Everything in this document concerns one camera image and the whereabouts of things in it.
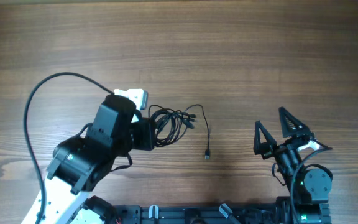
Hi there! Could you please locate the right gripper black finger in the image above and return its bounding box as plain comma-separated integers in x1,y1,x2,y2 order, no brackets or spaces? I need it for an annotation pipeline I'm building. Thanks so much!
278,107,312,138
254,121,277,155

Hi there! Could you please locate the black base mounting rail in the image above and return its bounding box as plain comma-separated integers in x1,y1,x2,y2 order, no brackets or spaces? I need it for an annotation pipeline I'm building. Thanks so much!
114,203,293,224

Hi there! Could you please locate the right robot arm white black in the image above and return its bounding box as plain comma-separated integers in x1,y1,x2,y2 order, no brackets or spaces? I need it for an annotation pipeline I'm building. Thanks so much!
254,107,333,223

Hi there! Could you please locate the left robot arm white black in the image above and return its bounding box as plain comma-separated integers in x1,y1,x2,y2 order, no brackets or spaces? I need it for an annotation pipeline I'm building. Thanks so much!
23,89,155,223

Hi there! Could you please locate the black cable bundle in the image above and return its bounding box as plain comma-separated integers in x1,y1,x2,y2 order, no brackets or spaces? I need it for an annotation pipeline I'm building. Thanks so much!
148,104,197,148

